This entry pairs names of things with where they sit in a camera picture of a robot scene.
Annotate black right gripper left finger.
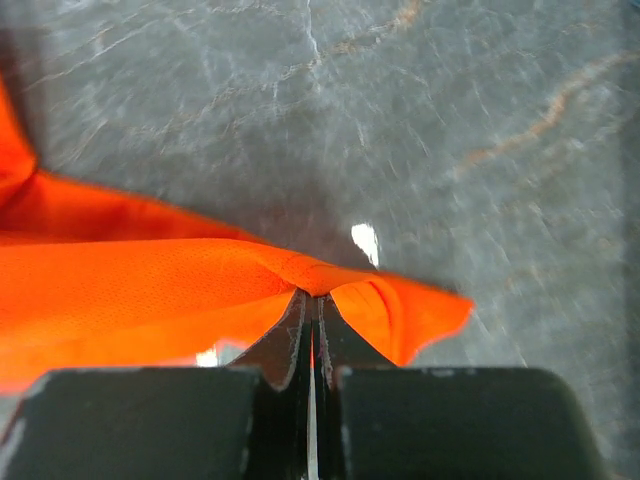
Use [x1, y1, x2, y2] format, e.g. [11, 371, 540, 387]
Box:
[1, 291, 311, 479]

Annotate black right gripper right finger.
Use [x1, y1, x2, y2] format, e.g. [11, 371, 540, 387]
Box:
[315, 297, 607, 479]

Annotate orange t-shirt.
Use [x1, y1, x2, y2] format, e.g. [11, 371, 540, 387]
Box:
[1, 97, 473, 392]

